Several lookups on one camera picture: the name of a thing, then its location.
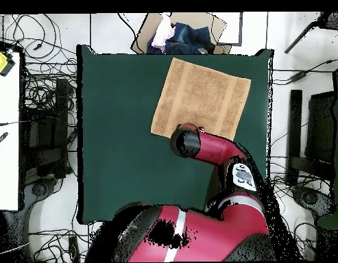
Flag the black tripod stand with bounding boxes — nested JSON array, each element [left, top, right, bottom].
[[284, 11, 338, 54]]

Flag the black chair frame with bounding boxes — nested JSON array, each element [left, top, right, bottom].
[[20, 77, 77, 179], [286, 88, 337, 187]]

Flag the pale pink garment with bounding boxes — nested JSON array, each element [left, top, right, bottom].
[[151, 13, 176, 51]]

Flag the brown cardboard box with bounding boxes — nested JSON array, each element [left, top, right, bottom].
[[130, 12, 232, 55]]

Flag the tan terry towel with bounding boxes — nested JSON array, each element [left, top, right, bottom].
[[150, 57, 252, 142]]

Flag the yellow emergency stop button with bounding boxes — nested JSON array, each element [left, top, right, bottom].
[[0, 49, 16, 77]]

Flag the black power strip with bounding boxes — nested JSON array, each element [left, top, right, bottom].
[[68, 235, 80, 261]]

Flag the white side table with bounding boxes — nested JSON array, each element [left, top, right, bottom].
[[0, 51, 21, 211]]

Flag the dark green table cloth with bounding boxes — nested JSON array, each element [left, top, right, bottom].
[[76, 45, 274, 225]]

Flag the blue denim jeans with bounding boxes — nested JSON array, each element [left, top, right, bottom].
[[146, 22, 216, 55]]

